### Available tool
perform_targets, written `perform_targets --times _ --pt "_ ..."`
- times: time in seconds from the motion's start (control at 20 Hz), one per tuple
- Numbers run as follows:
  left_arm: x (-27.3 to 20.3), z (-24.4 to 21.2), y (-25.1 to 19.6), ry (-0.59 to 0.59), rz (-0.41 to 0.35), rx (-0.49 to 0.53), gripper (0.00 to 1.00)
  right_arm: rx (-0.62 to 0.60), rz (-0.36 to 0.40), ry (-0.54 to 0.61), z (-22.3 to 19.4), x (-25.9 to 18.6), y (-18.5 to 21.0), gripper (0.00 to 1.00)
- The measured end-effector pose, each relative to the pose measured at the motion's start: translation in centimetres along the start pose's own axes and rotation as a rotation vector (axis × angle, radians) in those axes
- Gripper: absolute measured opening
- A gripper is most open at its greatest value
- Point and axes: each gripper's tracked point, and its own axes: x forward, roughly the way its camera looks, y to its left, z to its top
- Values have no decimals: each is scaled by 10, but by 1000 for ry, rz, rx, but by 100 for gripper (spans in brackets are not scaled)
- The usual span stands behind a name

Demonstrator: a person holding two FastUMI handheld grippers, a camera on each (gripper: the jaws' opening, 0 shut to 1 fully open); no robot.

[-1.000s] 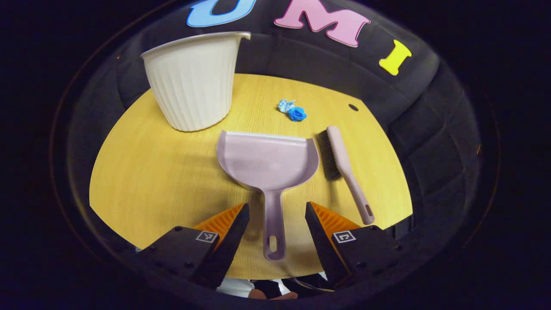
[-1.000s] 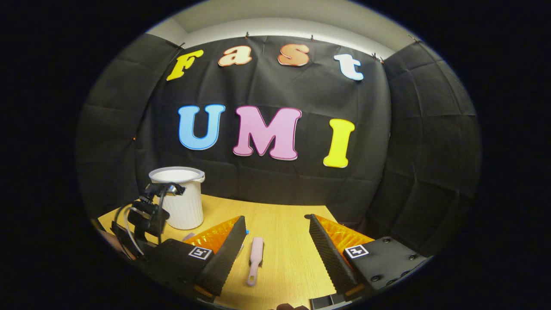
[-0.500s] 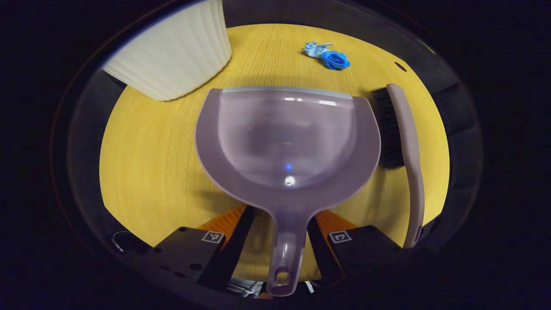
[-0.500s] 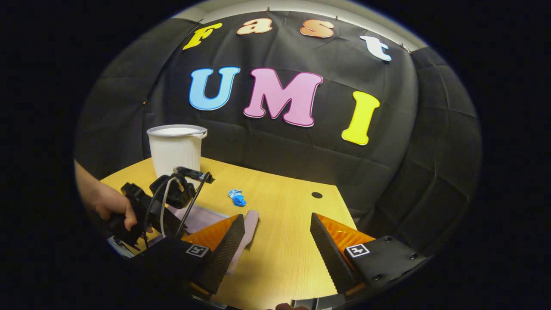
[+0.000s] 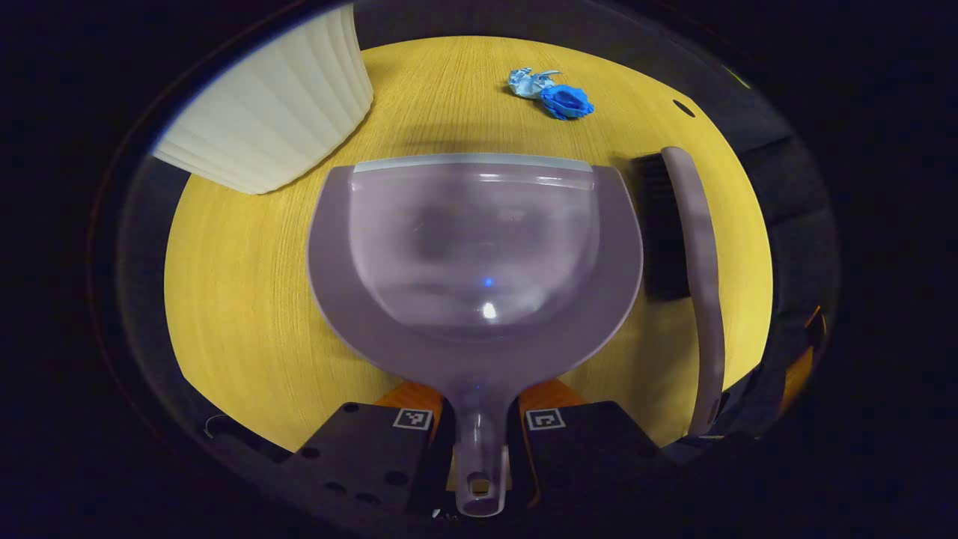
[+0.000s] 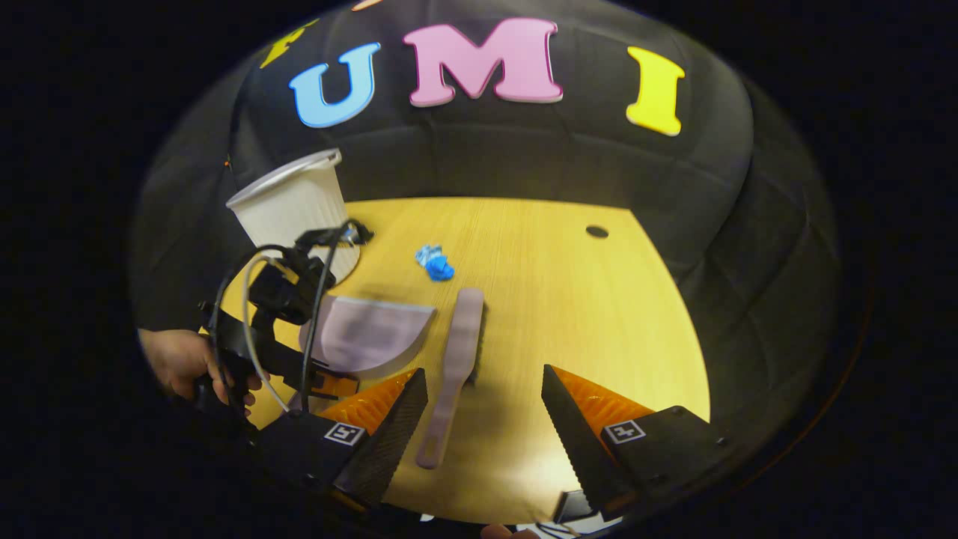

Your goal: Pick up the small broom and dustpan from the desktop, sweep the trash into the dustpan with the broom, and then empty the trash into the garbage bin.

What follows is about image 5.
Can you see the pale purple plastic dustpan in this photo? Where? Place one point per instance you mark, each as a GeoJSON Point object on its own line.
{"type": "Point", "coordinates": [479, 247]}

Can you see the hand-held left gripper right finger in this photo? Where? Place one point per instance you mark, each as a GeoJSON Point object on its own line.
{"type": "Point", "coordinates": [591, 449]}

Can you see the small pale purple broom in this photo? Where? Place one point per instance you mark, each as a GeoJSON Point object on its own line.
{"type": "Point", "coordinates": [700, 262]}

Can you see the blue paper ball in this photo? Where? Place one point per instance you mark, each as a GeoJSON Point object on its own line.
{"type": "Point", "coordinates": [567, 102]}

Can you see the white ribbed garbage bin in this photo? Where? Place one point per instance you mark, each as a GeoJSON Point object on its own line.
{"type": "Point", "coordinates": [277, 105]}

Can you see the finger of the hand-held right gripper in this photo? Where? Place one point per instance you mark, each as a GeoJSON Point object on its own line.
{"type": "Point", "coordinates": [799, 374]}

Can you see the light blue wrapper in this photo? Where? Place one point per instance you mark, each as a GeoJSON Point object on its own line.
{"type": "Point", "coordinates": [528, 82]}

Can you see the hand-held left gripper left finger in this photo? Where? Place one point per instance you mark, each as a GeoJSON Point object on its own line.
{"type": "Point", "coordinates": [359, 457]}

